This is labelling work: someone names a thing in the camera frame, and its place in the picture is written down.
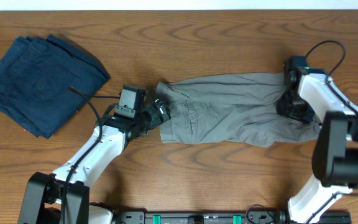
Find grey shorts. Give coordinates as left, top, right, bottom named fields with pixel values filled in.
left=156, top=73, right=320, bottom=147

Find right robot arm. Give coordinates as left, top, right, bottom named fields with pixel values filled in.
left=274, top=65, right=358, bottom=223

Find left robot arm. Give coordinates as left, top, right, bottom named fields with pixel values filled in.
left=18, top=99, right=171, bottom=223

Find folded navy blue garment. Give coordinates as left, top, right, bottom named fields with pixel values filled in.
left=0, top=35, right=110, bottom=139

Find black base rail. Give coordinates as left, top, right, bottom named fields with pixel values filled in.
left=85, top=202, right=352, bottom=224

